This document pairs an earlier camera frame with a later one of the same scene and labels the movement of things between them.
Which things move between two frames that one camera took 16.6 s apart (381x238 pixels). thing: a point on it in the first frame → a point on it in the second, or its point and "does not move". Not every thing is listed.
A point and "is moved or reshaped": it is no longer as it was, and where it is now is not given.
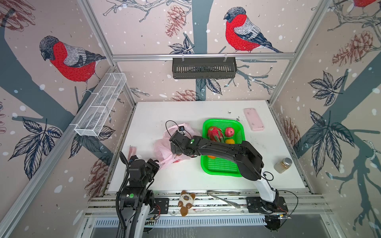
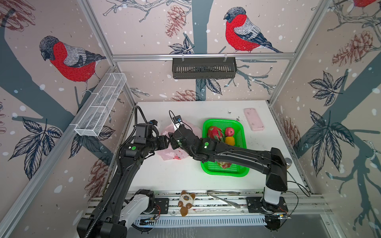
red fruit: (216, 134) does not move
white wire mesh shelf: (97, 111) does not move
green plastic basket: (222, 165) does not move
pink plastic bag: (162, 148) is moved or reshaped
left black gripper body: (151, 168) → (157, 143)
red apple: (229, 132) does not move
